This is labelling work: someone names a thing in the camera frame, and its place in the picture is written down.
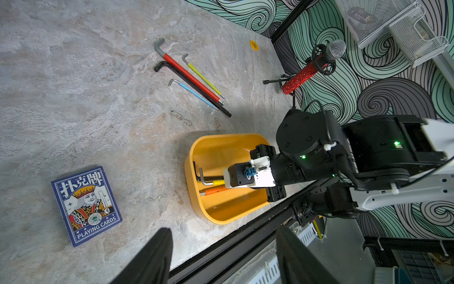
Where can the small clear wall bin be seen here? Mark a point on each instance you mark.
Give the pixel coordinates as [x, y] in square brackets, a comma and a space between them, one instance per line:
[415, 38]

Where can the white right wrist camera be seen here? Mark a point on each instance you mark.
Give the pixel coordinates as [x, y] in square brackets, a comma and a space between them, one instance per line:
[255, 173]

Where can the blue playing cards box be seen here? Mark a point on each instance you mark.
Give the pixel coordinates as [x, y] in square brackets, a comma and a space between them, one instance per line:
[87, 204]

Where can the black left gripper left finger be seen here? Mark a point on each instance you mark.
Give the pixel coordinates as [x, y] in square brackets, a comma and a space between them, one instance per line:
[152, 264]

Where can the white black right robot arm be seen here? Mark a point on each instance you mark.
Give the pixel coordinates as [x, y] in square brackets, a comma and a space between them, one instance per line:
[387, 160]

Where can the blue sleeved hex key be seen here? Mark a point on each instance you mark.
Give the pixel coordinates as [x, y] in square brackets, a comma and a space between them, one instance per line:
[200, 97]

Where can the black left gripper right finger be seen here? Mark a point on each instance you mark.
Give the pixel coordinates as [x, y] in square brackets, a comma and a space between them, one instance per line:
[297, 264]

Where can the yellow sleeved hex key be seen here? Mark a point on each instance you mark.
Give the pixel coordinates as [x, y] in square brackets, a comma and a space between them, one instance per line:
[216, 183]

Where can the orange sleeved hex key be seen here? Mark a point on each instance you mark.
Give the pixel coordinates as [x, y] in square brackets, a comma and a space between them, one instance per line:
[213, 190]

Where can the yellow storage tray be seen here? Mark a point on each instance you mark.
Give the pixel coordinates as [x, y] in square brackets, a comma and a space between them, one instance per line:
[211, 196]

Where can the red glitter microphone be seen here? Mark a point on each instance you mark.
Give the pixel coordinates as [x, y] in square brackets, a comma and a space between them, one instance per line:
[323, 60]

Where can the red sleeved hex key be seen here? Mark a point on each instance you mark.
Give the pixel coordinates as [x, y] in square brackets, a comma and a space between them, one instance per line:
[169, 59]

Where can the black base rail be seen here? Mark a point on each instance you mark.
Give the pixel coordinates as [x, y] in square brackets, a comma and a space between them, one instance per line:
[222, 259]

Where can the small black hex key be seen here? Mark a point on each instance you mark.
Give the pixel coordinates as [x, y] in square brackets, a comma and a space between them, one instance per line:
[205, 178]

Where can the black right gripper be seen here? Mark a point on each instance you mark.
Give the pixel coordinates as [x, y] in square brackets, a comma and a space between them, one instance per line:
[279, 170]

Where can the large black hex key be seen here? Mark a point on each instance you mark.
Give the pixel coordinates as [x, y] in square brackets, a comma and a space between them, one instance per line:
[191, 85]

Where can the aluminium right wall rail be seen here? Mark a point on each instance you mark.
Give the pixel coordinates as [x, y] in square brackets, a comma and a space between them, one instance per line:
[440, 17]

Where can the yellow round sticker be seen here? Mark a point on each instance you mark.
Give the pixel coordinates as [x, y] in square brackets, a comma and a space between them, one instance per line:
[254, 45]

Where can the large clear wall bin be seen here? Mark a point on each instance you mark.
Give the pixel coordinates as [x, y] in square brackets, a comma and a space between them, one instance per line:
[367, 20]

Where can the lime green sleeved hex key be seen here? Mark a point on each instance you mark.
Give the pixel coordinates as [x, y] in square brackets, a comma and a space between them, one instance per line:
[199, 74]

